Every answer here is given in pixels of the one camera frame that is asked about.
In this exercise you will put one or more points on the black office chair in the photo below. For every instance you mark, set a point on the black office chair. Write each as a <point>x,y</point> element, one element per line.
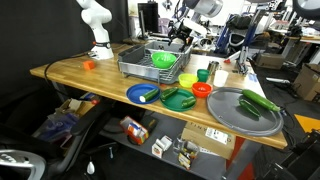
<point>40,150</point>

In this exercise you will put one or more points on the dark green plastic cup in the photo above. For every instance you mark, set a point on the dark green plastic cup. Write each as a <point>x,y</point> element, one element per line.
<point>203,76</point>

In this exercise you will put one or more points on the small white carton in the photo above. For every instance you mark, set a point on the small white carton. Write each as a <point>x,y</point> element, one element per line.
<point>161,146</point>

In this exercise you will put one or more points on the red snack box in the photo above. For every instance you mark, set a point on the red snack box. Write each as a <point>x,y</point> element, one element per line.
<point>133,130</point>

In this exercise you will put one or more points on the black computer monitor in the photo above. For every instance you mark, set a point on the black computer monitor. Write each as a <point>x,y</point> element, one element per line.
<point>147,16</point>

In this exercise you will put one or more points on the cardboard box with white label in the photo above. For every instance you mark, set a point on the cardboard box with white label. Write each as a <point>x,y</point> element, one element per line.
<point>200,140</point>

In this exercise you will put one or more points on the large brown cardboard box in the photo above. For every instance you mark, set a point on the large brown cardboard box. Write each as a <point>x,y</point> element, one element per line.
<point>308,83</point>

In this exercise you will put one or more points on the dark grey dish rack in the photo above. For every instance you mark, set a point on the dark grey dish rack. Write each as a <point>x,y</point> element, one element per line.
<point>140,68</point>

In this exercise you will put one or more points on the yellow-green plastic bowl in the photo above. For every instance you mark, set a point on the yellow-green plastic bowl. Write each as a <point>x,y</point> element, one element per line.
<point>187,81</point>

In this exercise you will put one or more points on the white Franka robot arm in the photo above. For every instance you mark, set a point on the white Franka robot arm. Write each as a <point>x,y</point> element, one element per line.
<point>100,33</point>

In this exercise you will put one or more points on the round grey tray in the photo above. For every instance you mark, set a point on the round grey tray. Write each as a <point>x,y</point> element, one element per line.
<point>230,115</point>

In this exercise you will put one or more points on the camera tripod stand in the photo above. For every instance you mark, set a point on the camera tripod stand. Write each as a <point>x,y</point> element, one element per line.
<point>245,50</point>

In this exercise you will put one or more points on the dark green plastic plate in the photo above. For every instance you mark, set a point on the dark green plastic plate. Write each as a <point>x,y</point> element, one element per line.
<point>175,103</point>

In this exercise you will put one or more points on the orange plastic bowl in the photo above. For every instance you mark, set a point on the orange plastic bowl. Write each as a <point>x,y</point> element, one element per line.
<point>201,90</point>

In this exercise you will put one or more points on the stainless steel cup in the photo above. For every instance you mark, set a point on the stainless steel cup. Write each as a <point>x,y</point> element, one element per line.
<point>212,68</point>

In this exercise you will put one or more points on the bright green plastic bowl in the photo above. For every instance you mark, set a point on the bright green plastic bowl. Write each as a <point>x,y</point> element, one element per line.
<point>163,60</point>

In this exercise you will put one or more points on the orange block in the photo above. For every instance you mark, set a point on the orange block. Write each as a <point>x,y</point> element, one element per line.
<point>89,65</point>

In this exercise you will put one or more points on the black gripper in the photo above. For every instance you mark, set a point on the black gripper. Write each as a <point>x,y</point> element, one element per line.
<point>180,32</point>

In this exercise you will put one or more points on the black backdrop curtain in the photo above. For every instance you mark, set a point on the black backdrop curtain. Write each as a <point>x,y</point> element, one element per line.
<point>40,30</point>

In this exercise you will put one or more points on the white ceramic mug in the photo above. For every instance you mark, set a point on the white ceramic mug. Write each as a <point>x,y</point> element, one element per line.
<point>220,79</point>

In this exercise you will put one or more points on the blue plastic plate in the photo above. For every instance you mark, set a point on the blue plastic plate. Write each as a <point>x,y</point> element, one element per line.
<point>135,93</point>

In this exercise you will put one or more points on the large whole cucumber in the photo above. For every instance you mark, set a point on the large whole cucumber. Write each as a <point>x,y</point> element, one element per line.
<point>260,100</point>

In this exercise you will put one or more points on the cut cucumber piece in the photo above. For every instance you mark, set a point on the cut cucumber piece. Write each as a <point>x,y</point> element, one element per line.
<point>149,95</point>
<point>188,101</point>
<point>169,93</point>

